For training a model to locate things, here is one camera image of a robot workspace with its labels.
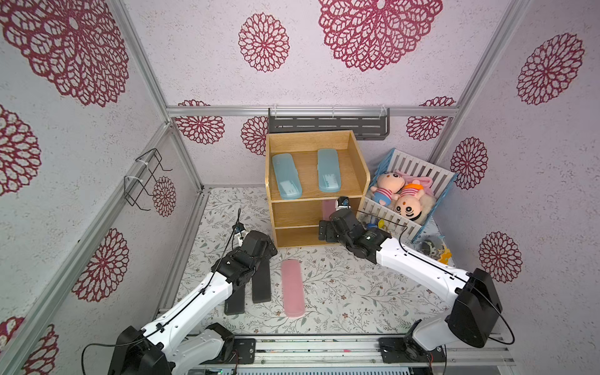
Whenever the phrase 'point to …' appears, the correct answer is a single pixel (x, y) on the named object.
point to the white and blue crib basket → (436, 180)
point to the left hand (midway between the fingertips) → (261, 247)
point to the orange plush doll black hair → (408, 203)
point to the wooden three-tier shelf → (303, 169)
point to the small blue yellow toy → (380, 223)
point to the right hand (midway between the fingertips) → (336, 226)
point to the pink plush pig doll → (388, 184)
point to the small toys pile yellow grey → (441, 254)
